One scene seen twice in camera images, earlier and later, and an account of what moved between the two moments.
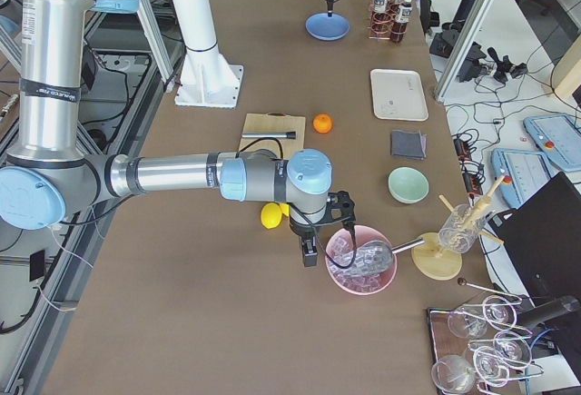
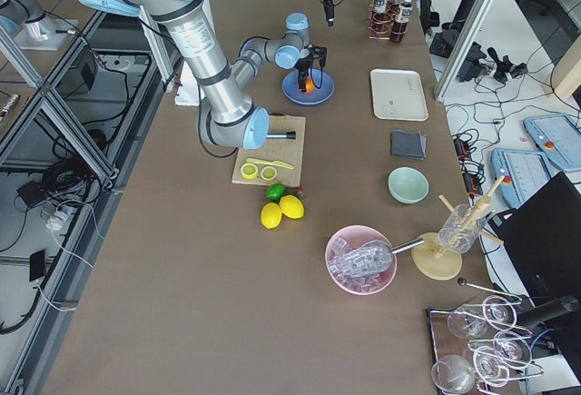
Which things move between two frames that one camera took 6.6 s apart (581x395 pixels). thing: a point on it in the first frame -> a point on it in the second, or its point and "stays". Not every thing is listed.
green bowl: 408,185 stays
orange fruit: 322,123 -> 310,84
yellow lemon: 271,215 stays
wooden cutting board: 273,122 stays
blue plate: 327,28 -> 322,92
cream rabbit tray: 398,94 stays
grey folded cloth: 411,144 stays
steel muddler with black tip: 270,134 stays
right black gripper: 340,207 -> 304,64
